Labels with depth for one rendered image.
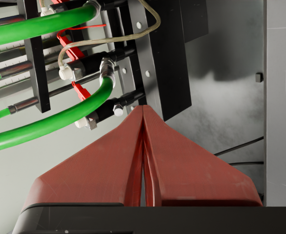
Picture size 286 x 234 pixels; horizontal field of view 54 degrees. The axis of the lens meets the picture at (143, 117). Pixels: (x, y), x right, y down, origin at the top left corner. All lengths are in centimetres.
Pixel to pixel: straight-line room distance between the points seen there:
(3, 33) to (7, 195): 57
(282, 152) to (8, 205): 62
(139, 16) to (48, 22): 23
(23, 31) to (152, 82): 28
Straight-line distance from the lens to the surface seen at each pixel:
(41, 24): 25
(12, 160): 74
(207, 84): 61
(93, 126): 43
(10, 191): 77
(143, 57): 48
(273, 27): 37
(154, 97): 49
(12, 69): 56
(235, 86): 57
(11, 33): 24
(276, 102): 40
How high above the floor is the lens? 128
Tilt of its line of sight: 33 degrees down
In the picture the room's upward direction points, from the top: 119 degrees counter-clockwise
